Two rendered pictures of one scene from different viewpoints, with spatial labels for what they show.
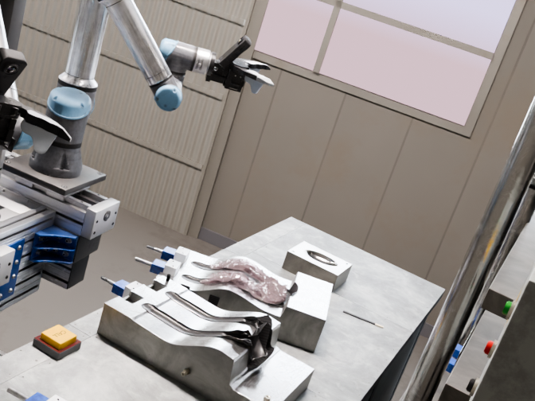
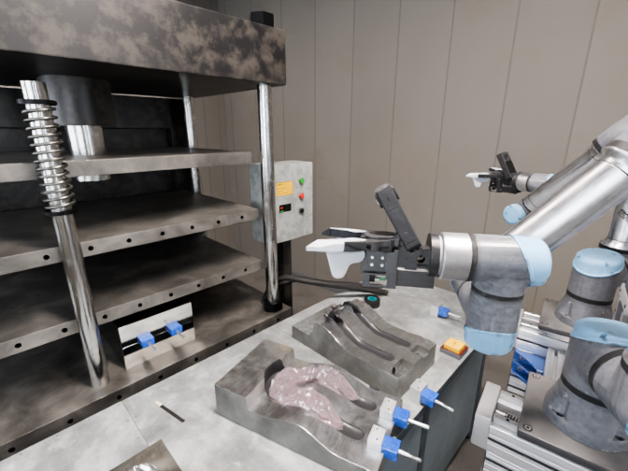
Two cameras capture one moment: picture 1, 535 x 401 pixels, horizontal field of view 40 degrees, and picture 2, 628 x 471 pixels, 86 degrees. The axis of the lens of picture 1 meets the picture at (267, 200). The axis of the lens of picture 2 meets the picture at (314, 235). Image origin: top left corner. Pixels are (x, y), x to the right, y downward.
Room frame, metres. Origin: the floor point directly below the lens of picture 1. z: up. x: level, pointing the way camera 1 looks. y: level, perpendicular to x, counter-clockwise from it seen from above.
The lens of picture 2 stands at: (2.74, 0.32, 1.62)
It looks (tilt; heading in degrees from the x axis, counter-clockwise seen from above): 17 degrees down; 204
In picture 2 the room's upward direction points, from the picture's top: straight up
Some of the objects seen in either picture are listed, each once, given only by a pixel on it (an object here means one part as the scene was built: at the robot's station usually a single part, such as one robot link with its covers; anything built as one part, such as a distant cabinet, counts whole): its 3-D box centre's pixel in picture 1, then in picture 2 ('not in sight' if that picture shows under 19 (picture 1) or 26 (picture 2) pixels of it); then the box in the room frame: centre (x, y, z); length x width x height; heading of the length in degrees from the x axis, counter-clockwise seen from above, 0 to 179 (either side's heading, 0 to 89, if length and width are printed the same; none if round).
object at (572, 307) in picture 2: not in sight; (586, 306); (1.51, 0.73, 1.09); 0.15 x 0.15 x 0.10
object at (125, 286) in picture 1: (119, 286); (432, 399); (1.81, 0.32, 0.83); 0.13 x 0.05 x 0.05; 70
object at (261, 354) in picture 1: (212, 318); (361, 326); (1.65, 0.04, 0.92); 0.35 x 0.16 x 0.09; 69
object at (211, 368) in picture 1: (210, 339); (359, 335); (1.63, 0.03, 0.87); 0.50 x 0.26 x 0.14; 69
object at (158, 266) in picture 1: (155, 266); (405, 419); (1.95, 0.25, 0.85); 0.13 x 0.05 x 0.05; 86
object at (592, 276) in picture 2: not in sight; (596, 272); (1.50, 0.74, 1.20); 0.13 x 0.12 x 0.14; 141
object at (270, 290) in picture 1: (247, 277); (311, 386); (1.99, -0.02, 0.90); 0.26 x 0.18 x 0.08; 86
